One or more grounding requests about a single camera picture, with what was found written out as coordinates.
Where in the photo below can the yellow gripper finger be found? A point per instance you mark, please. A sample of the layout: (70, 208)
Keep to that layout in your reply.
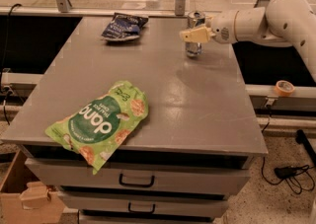
(199, 34)

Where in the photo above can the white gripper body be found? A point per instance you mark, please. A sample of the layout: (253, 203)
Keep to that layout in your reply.
(222, 28)

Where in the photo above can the redbull can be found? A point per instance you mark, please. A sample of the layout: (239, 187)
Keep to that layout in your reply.
(193, 46)

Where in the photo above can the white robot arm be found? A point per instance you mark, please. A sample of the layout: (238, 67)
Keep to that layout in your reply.
(280, 23)

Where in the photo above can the blue chip bag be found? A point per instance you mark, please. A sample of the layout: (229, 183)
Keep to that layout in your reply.
(124, 27)

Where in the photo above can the green rice chip bag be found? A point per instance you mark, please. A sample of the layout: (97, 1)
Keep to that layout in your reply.
(99, 129)

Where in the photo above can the orange tape roll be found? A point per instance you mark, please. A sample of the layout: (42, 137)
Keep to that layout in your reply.
(284, 88)

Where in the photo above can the grey drawer cabinet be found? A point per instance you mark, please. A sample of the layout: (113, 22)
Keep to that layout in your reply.
(198, 141)

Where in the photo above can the cardboard box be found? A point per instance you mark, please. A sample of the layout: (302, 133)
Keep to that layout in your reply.
(27, 200)

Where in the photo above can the top drawer black handle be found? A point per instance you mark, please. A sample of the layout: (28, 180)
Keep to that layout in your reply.
(126, 181)

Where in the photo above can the drawer black handle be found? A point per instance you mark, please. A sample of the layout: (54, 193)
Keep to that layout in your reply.
(126, 181)
(141, 208)

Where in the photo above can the black power adapter with cable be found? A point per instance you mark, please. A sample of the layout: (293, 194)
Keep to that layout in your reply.
(289, 175)

